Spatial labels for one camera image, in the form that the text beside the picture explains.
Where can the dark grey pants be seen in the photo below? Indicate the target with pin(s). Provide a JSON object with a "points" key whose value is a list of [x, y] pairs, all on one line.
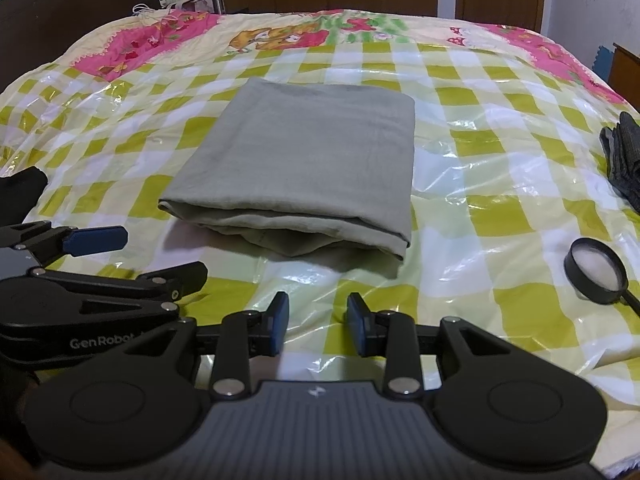
{"points": [[625, 155]]}

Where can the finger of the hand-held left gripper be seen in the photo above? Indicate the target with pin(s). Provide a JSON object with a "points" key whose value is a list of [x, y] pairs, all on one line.
{"points": [[95, 240], [170, 280]]}

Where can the checkered printed blanket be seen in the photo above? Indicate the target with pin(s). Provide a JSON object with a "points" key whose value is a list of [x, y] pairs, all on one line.
{"points": [[475, 170]]}

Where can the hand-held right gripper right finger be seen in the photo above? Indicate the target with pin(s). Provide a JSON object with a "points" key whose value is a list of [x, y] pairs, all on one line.
{"points": [[357, 325]]}

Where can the brown wooden cabinet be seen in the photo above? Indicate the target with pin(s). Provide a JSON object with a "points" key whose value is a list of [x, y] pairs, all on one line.
{"points": [[627, 72]]}

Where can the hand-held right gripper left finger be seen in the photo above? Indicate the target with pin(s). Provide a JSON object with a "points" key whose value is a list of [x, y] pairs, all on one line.
{"points": [[277, 322]]}

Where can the metal bottle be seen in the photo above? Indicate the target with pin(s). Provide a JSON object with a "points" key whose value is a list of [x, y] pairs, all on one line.
{"points": [[216, 1]]}

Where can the dark wooden headboard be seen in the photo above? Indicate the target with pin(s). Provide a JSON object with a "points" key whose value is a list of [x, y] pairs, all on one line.
{"points": [[60, 15]]}

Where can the black cloth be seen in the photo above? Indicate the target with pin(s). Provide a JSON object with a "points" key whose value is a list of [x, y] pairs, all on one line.
{"points": [[20, 190]]}

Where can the grey-green pants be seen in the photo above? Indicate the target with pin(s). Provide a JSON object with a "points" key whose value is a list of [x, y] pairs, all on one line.
{"points": [[300, 160]]}

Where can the blue foam mat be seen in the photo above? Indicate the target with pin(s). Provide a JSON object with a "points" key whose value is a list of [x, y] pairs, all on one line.
{"points": [[602, 62]]}

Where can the black magnifying glass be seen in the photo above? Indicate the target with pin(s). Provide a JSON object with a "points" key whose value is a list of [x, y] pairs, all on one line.
{"points": [[595, 267]]}

